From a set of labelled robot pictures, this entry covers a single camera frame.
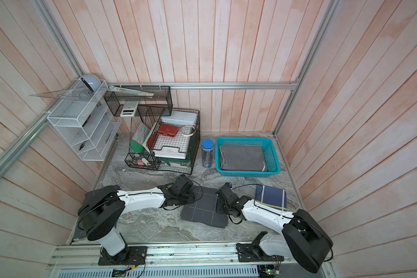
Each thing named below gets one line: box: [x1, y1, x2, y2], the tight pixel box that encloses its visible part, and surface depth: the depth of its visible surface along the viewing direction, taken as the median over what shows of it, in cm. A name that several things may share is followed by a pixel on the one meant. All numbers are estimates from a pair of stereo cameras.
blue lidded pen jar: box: [200, 138, 215, 169], surface depth 96 cm
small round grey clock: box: [81, 72, 102, 93], surface depth 85 cm
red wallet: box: [158, 123, 180, 138], surface depth 94 cm
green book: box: [129, 139, 145, 154], surface depth 105 cm
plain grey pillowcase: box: [218, 144, 267, 172], surface depth 103 cm
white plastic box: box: [160, 110, 198, 126], surface depth 99 cm
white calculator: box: [119, 100, 139, 117], surface depth 100 cm
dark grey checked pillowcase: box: [180, 185, 229, 229], surface depth 85 cm
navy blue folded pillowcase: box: [255, 184, 288, 212], surface depth 92 cm
